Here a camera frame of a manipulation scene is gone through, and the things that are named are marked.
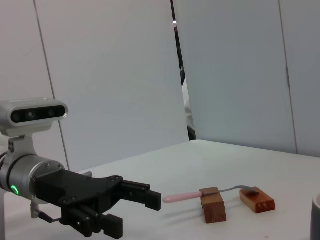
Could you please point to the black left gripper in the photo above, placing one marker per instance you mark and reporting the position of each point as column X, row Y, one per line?
column 75, row 190

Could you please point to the grey ceramic cup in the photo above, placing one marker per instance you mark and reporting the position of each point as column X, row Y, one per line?
column 316, row 220

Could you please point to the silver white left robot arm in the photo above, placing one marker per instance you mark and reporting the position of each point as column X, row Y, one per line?
column 22, row 172

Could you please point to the arched wooden block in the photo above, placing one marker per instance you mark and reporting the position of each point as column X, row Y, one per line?
column 212, row 207

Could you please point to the rectangular wooden block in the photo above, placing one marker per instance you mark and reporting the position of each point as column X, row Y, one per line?
column 260, row 202

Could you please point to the silver camera mount bracket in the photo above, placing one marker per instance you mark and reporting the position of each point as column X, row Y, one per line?
column 21, row 146

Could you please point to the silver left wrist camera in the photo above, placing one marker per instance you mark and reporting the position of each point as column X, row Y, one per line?
column 32, row 112

